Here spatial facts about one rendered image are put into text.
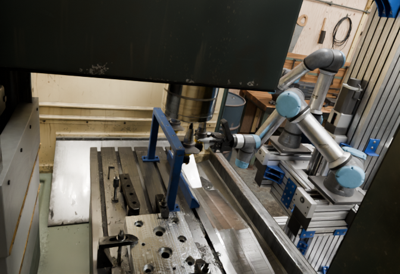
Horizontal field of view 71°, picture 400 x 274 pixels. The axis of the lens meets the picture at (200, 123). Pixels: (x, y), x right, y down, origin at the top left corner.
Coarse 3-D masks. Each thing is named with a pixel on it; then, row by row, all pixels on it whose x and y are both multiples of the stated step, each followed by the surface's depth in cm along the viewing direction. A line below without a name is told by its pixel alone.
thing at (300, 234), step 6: (294, 222) 156; (294, 228) 155; (300, 228) 153; (294, 234) 155; (300, 234) 155; (306, 234) 154; (312, 234) 155; (318, 234) 158; (324, 234) 159; (330, 234) 161; (336, 234) 161; (342, 234) 162
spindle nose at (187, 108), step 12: (168, 84) 77; (168, 96) 77; (180, 96) 75; (192, 96) 75; (204, 96) 76; (216, 96) 80; (168, 108) 78; (180, 108) 76; (192, 108) 76; (204, 108) 77; (180, 120) 78; (192, 120) 78; (204, 120) 80
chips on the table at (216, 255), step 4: (196, 220) 126; (200, 220) 128; (200, 224) 126; (204, 232) 122; (204, 236) 120; (196, 244) 114; (200, 244) 114; (204, 244) 114; (212, 244) 115; (200, 248) 112; (204, 248) 112; (212, 248) 115; (200, 252) 110; (212, 252) 112; (216, 252) 112; (216, 256) 111; (220, 256) 111; (216, 260) 109; (220, 264) 108; (216, 268) 105; (220, 268) 106
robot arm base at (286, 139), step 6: (282, 132) 190; (288, 132) 185; (282, 138) 188; (288, 138) 185; (294, 138) 184; (300, 138) 187; (282, 144) 187; (288, 144) 185; (294, 144) 184; (300, 144) 188
